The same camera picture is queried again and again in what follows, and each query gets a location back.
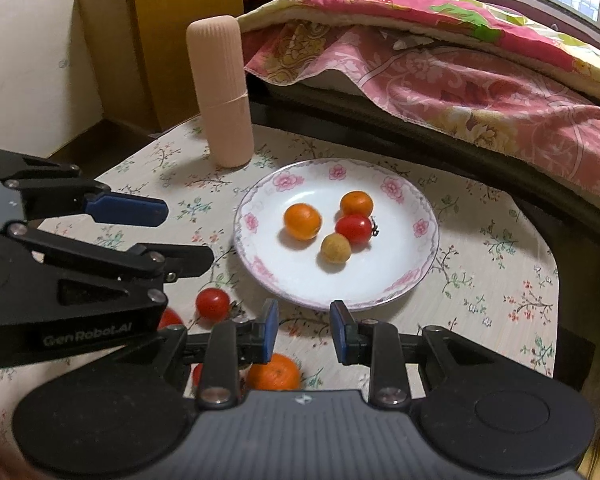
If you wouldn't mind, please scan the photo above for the small orange mandarin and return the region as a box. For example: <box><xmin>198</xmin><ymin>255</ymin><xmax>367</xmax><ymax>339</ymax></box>
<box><xmin>340</xmin><ymin>191</ymin><xmax>374</xmax><ymax>217</ymax></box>
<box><xmin>283</xmin><ymin>203</ymin><xmax>323</xmax><ymax>242</ymax></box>

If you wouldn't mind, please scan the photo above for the pink floral quilt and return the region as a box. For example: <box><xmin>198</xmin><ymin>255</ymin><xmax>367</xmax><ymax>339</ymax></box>
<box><xmin>238</xmin><ymin>0</ymin><xmax>600</xmax><ymax>207</ymax></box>

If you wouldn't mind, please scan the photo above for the pink ribbed cylinder bottle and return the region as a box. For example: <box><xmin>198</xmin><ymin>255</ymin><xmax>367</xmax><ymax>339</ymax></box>
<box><xmin>186</xmin><ymin>15</ymin><xmax>254</xmax><ymax>168</ymax></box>

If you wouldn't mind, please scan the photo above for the white floral plate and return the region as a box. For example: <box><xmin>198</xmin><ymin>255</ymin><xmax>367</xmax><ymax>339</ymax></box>
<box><xmin>233</xmin><ymin>158</ymin><xmax>440</xmax><ymax>311</ymax></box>

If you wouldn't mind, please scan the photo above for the floral tablecloth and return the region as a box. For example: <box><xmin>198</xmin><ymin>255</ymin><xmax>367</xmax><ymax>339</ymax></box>
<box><xmin>0</xmin><ymin>114</ymin><xmax>562</xmax><ymax>441</ymax></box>

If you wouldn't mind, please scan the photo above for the wooden desk cabinet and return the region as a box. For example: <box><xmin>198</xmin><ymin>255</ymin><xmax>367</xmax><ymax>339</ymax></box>
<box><xmin>76</xmin><ymin>0</ymin><xmax>249</xmax><ymax>134</ymax></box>

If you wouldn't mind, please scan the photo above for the red cherry tomato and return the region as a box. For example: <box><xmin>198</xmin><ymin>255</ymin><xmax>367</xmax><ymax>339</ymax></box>
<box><xmin>335</xmin><ymin>214</ymin><xmax>379</xmax><ymax>246</ymax></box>
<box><xmin>195</xmin><ymin>287</ymin><xmax>230</xmax><ymax>322</ymax></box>
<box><xmin>192</xmin><ymin>363</ymin><xmax>204</xmax><ymax>388</ymax></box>

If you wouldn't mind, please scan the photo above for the dark bed frame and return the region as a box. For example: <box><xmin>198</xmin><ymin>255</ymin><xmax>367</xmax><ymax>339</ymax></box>
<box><xmin>247</xmin><ymin>75</ymin><xmax>600</xmax><ymax>389</ymax></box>

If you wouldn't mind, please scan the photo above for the brown longan fruit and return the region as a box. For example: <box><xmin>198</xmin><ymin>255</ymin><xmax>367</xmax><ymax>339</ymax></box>
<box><xmin>320</xmin><ymin>232</ymin><xmax>352</xmax><ymax>264</ymax></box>

